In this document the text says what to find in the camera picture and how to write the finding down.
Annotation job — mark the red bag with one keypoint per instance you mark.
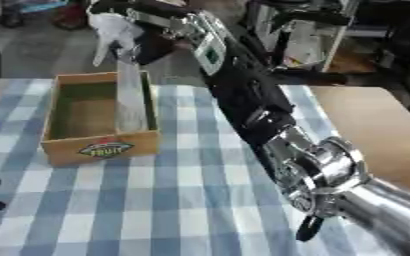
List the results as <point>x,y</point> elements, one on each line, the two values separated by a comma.
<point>69,15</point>

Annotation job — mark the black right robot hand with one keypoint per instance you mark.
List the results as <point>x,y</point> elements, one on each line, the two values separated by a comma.
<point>156,46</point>

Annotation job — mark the white shelf frame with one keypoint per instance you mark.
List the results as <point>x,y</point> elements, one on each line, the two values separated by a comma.
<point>331,40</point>

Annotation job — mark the tan cardboard box green inside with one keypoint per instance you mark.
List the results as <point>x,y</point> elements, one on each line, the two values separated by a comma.
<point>97,151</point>

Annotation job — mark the silver and black right robot arm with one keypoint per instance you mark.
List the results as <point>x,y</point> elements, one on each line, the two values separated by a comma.
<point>255,110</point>

